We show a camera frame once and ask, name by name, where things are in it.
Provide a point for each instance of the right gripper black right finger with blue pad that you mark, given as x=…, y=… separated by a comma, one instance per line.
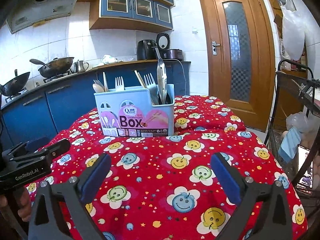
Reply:
x=274, y=220

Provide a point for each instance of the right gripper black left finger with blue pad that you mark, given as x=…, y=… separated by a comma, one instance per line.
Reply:
x=47, y=221

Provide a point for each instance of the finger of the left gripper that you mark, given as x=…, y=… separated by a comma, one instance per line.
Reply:
x=33, y=145
x=57, y=149

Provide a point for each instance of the long bamboo chopstick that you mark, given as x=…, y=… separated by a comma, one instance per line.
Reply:
x=142, y=83

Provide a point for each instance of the white chopstick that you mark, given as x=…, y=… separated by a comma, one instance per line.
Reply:
x=105, y=82

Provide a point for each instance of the blue kitchen base cabinets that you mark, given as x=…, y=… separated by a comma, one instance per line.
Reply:
x=50, y=108

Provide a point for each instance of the left hand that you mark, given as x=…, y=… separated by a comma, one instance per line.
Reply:
x=23, y=201

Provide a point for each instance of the black wok far left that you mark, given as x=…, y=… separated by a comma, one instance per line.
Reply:
x=15, y=85

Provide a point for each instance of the light blue chopsticks box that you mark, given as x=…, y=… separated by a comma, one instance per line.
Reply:
x=130, y=113

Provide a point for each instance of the steel fork underneath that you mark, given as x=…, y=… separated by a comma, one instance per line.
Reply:
x=100, y=84

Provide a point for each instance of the black wok on stove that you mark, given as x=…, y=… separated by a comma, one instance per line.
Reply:
x=55, y=67

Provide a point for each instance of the steel kettle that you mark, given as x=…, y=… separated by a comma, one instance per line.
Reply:
x=79, y=67

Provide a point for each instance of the steel fork left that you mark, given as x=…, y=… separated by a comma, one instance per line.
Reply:
x=119, y=84

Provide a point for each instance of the steel fork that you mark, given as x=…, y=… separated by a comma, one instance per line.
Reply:
x=119, y=84
x=151, y=86

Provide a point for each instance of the red smiley flower cloth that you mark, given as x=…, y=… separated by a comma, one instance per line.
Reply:
x=164, y=187

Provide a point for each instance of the steel fork middle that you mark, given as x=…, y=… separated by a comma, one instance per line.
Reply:
x=151, y=86

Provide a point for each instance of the dark steel spoon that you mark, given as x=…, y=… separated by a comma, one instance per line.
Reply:
x=161, y=77

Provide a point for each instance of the black air fryer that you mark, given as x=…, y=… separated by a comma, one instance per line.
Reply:
x=145, y=50

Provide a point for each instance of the black rice cooker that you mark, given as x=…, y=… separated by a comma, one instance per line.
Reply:
x=163, y=44

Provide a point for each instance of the grey range hood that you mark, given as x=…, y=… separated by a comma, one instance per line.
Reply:
x=29, y=12

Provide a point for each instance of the white plastic bag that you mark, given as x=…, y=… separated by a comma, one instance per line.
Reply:
x=293, y=33

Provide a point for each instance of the wooden door with glass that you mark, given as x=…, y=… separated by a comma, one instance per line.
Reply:
x=242, y=72

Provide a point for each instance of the black wire rack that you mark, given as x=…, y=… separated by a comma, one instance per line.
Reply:
x=293, y=129

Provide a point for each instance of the blue wall cabinet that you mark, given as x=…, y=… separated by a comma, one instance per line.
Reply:
x=144, y=15

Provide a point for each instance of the steel door handle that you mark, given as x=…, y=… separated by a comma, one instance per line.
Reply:
x=215, y=45

